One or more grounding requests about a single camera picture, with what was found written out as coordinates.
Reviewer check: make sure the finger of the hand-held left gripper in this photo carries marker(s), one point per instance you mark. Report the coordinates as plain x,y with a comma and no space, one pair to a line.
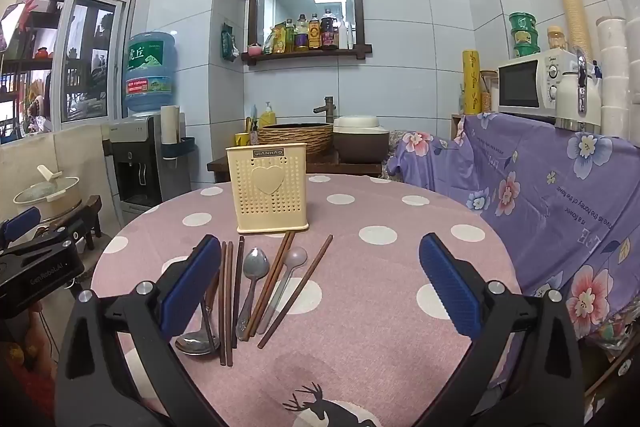
55,237
20,223

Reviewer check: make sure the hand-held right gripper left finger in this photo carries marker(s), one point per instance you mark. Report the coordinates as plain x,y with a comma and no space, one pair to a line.
192,277

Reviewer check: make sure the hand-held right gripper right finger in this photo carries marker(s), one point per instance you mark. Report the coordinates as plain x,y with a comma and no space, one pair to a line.
450,287

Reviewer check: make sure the cream plastic utensil holder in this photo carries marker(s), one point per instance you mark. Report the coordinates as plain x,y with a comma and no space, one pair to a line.
267,207

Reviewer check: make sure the cream pot with glass lid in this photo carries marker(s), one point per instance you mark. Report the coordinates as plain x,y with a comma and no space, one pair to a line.
47,197

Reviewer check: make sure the dark wooden stool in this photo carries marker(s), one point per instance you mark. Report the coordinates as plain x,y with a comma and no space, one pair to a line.
90,212

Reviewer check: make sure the dark brown wooden chopstick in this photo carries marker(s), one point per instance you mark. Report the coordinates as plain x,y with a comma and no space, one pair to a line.
238,292

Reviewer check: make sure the metal spoon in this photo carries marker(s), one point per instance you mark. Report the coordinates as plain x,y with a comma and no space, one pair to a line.
256,264
195,346

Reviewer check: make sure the translucent plastic spoon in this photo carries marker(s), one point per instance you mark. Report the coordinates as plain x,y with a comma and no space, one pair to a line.
296,257

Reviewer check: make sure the grey water dispenser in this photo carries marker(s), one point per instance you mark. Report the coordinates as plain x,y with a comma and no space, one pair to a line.
135,157

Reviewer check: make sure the dark wooden washstand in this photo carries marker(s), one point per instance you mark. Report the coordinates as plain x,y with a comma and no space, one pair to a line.
220,167

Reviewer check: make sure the pink polka dot tablecloth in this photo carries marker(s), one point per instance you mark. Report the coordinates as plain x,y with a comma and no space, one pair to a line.
360,357

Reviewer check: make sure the dark blue holder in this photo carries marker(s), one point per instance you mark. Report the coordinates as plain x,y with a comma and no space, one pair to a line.
177,148

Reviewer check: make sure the purple floral cloth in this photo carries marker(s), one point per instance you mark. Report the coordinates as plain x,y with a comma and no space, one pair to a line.
525,167

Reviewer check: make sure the yellow mug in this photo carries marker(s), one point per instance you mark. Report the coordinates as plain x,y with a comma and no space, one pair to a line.
242,140

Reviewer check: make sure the cream cup tube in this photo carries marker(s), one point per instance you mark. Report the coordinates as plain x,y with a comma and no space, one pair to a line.
170,124

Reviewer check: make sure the light wooden cabinet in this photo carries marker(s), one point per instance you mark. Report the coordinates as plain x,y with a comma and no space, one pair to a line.
455,127

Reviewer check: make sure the white brown rice cooker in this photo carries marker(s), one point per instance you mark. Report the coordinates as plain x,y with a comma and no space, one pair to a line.
360,142

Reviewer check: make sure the woven pattern wash basin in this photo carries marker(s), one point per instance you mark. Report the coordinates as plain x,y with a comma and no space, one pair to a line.
295,139

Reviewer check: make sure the white sliding window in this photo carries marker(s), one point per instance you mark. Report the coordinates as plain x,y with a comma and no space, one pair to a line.
65,57

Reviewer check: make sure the yellow soap pump bottle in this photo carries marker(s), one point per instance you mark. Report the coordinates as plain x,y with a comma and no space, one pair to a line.
267,119

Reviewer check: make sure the blue water jug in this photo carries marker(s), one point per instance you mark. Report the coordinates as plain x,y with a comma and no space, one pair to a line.
150,72

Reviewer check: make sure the yellow patterned roll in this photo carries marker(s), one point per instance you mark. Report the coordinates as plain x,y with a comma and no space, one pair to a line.
471,82

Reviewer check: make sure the white microwave oven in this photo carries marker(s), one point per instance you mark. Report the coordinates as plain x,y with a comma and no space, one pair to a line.
520,84

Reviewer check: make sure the bronze bamboo faucet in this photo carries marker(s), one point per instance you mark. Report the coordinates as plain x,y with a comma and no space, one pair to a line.
327,109

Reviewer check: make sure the small pink bowl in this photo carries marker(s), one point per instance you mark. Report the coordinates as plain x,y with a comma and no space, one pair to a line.
255,50

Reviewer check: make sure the green hanging packet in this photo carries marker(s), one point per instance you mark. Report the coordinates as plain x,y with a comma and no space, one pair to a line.
230,43

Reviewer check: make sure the yellow green pouch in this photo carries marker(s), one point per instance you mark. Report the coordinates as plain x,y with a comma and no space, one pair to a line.
273,42

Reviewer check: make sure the green seasoning bottle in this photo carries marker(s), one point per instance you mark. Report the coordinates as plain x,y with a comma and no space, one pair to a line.
290,39

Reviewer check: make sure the oil bottle with purple label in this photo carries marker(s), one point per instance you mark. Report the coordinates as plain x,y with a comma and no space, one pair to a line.
301,37

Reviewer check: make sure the amber glass jar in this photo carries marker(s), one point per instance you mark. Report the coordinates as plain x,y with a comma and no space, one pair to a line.
556,39

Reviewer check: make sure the stack of white paper cups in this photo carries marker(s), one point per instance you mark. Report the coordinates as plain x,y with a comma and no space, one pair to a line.
612,72

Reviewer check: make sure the amber bottle with red label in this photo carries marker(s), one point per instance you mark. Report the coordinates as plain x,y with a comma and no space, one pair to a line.
314,34

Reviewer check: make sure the white slim tube bottle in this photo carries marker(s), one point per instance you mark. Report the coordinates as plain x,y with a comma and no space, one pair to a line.
350,34

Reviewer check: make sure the white plastic bottle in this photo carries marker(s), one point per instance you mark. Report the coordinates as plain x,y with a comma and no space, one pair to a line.
343,37

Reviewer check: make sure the dark soy sauce bottle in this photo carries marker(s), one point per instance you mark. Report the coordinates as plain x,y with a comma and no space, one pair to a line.
328,32

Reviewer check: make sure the wooden framed mirror shelf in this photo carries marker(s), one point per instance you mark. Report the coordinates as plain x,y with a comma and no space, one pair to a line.
300,7

